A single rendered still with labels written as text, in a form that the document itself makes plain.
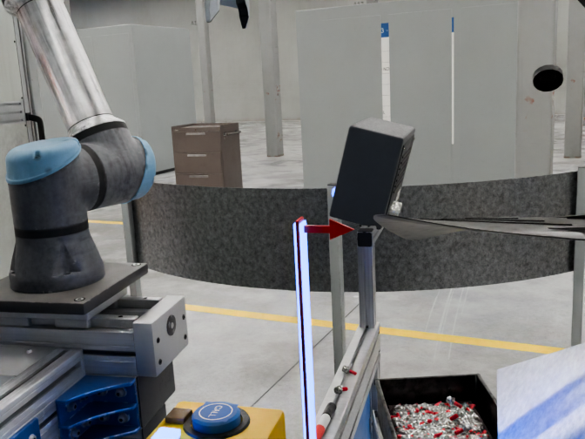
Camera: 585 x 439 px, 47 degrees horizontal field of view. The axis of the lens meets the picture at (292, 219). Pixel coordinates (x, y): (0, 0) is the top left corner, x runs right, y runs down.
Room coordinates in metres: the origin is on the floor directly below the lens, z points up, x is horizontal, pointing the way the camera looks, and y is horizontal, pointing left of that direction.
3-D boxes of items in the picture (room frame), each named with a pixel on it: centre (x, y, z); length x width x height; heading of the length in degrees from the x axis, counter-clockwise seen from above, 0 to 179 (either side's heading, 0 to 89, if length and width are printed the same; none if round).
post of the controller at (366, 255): (1.26, -0.14, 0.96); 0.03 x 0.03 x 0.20; 74
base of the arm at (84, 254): (1.08, 0.40, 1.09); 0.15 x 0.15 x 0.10
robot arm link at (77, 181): (1.09, 0.39, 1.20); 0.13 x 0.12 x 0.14; 146
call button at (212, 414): (0.51, 0.07, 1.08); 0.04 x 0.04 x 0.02
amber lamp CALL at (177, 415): (0.52, 0.10, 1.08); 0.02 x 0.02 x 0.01; 74
